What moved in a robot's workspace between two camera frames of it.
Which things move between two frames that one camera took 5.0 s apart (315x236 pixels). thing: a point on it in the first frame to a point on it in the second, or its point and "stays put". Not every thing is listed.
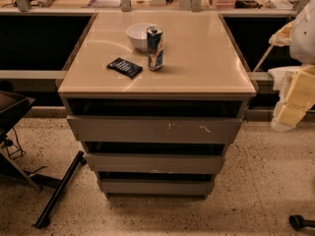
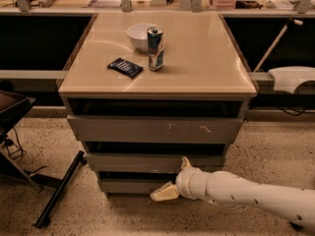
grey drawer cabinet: (155, 98) stays put
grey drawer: (157, 162) stays put
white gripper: (304, 38) to (184, 182)
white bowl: (137, 33) stays put
